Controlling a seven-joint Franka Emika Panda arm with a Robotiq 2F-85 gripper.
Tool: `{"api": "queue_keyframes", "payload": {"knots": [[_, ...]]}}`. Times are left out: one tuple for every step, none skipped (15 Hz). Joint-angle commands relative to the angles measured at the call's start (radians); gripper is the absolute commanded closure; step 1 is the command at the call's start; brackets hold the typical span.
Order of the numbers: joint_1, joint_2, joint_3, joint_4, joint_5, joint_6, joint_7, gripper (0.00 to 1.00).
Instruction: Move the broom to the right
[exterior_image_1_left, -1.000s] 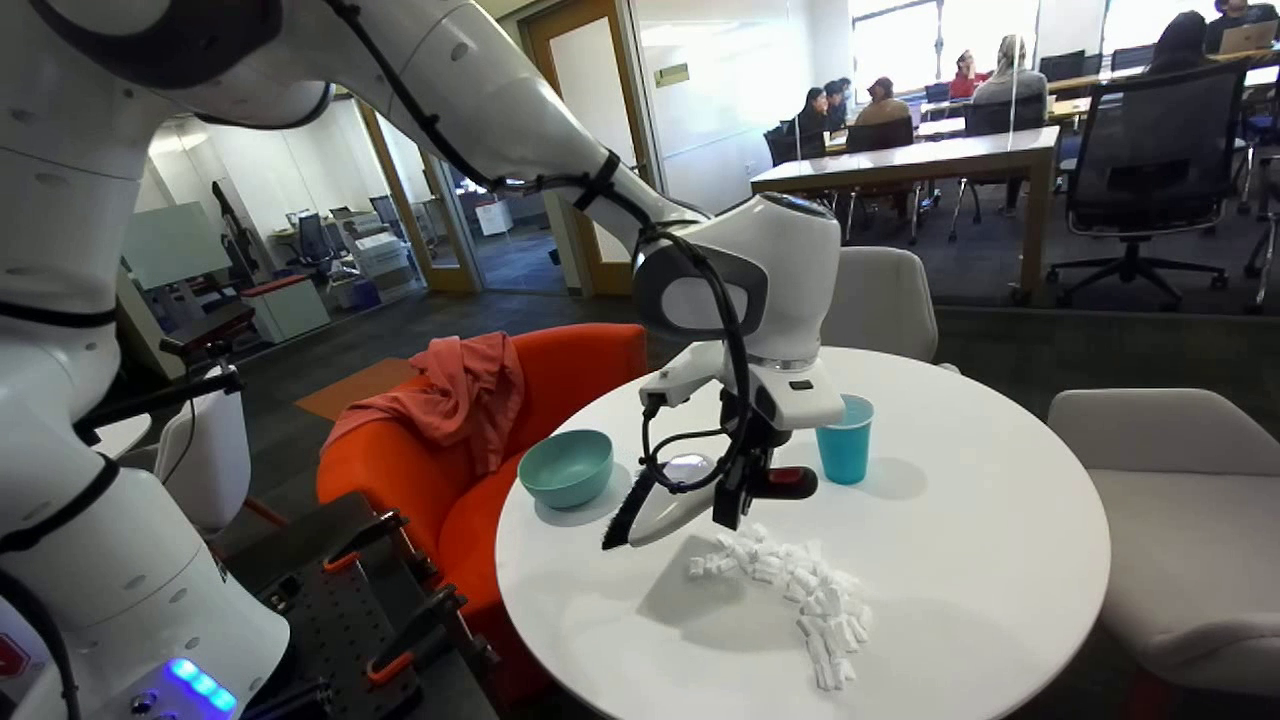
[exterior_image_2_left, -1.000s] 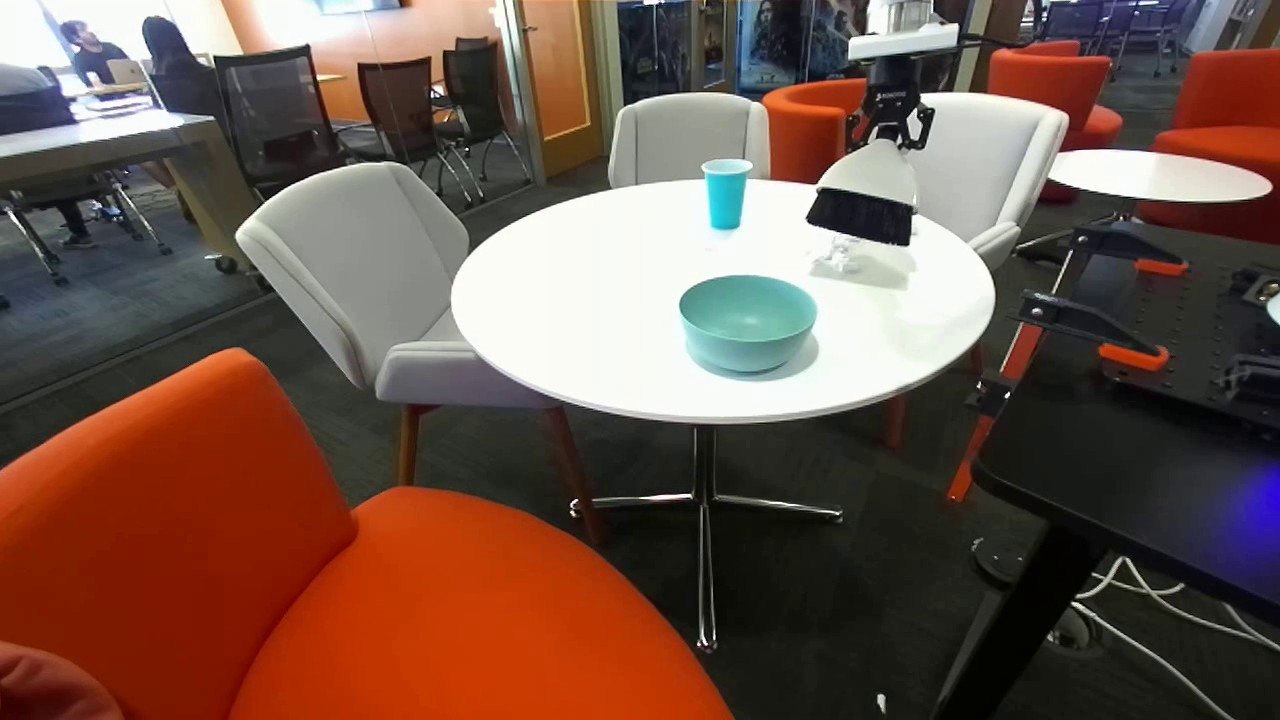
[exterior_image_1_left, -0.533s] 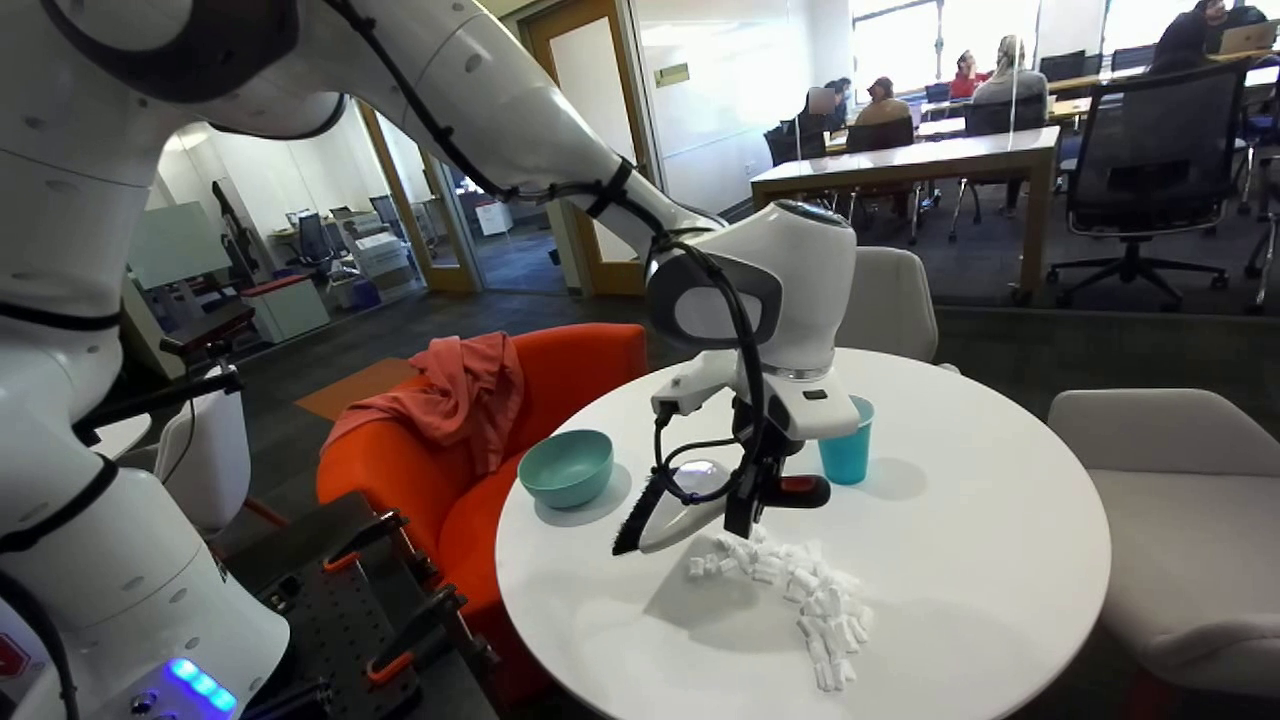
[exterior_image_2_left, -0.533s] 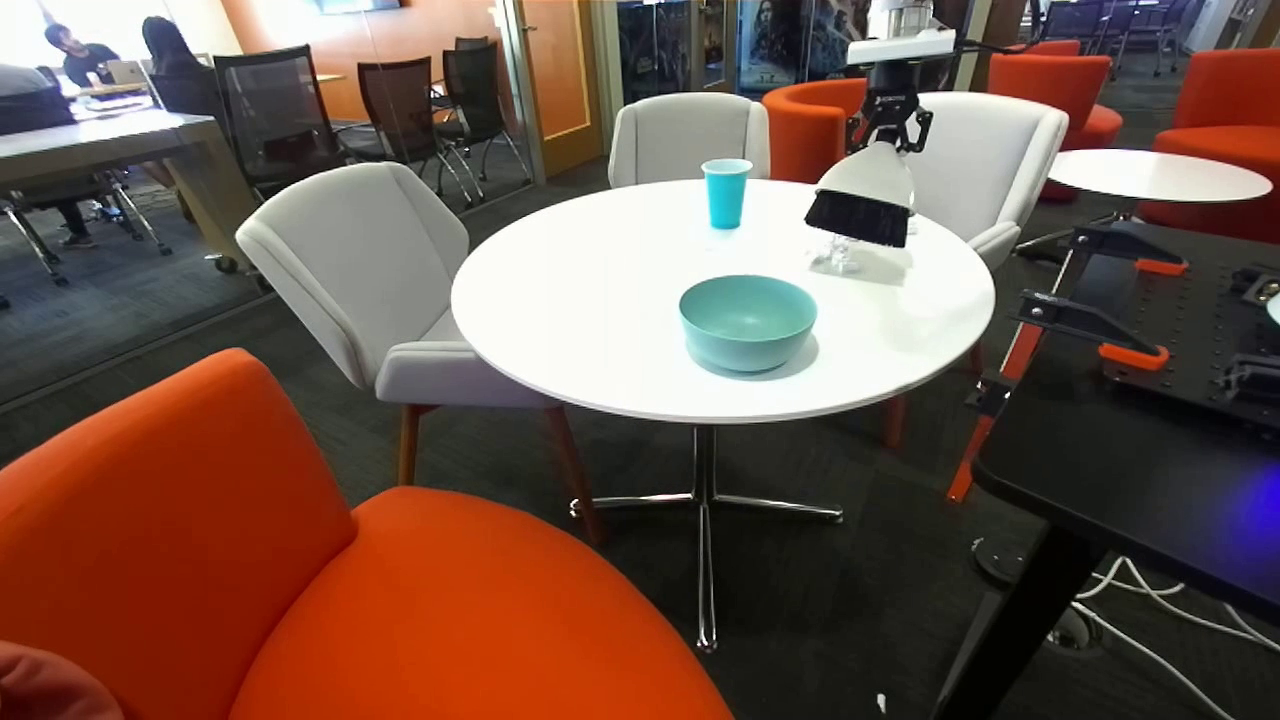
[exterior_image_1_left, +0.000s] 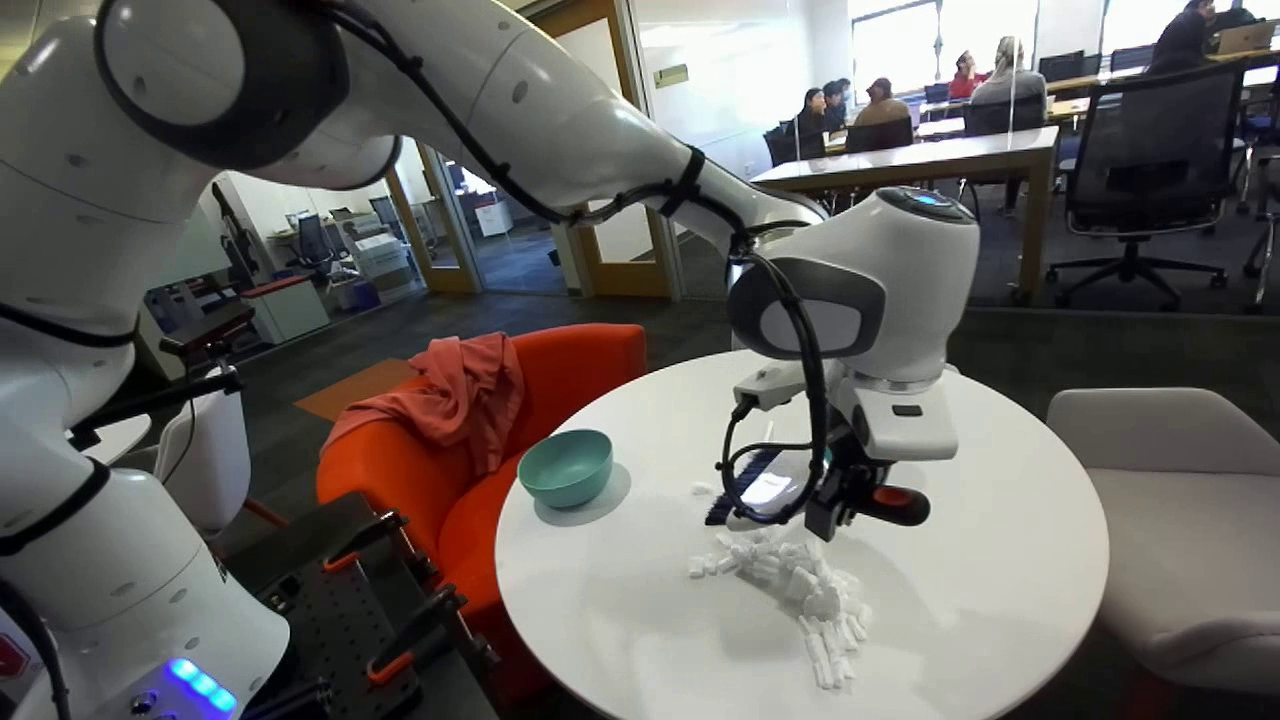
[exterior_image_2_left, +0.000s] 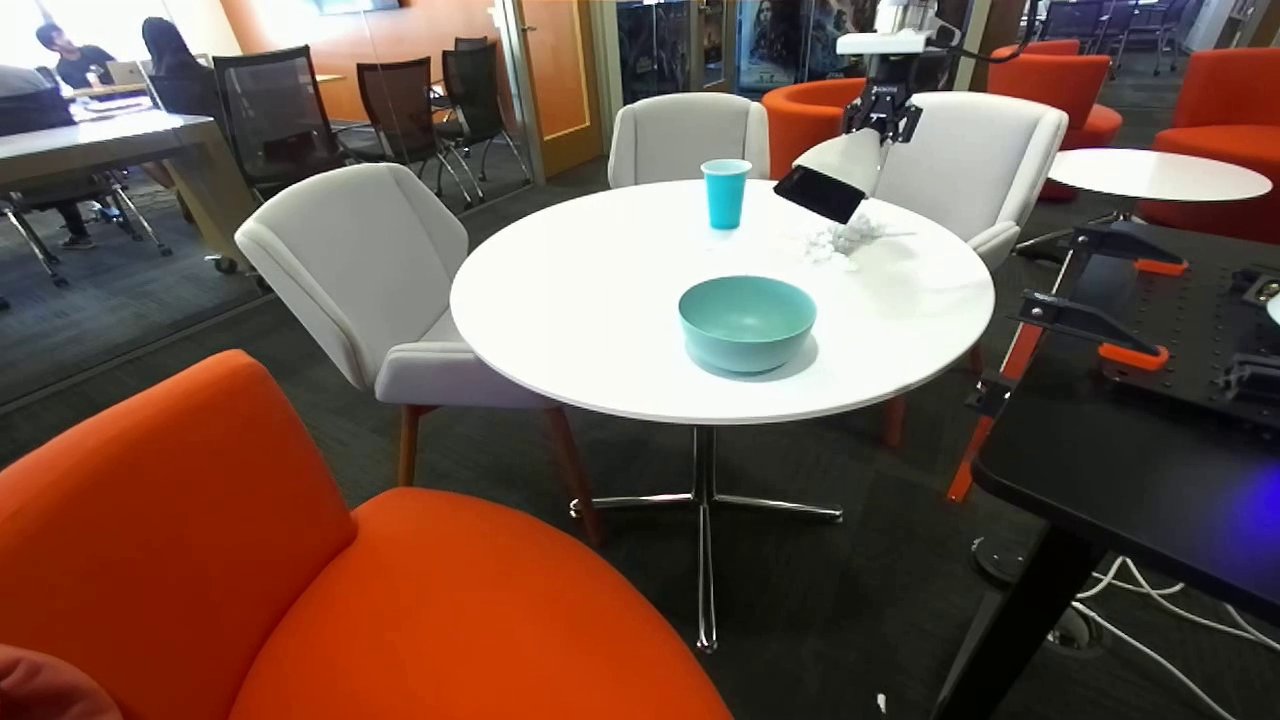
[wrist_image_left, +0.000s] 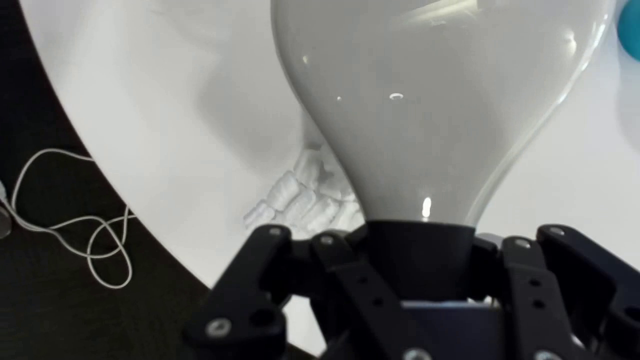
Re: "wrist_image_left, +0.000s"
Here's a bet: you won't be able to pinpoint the grey hand broom black bristles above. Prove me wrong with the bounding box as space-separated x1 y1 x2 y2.
269 0 618 302

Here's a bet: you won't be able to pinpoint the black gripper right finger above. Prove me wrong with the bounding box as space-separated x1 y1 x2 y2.
466 225 640 360

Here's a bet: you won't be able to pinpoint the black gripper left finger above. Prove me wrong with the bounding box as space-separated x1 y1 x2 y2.
182 225 403 360

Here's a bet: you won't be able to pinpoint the white floor cable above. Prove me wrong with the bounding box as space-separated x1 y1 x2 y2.
0 147 138 293

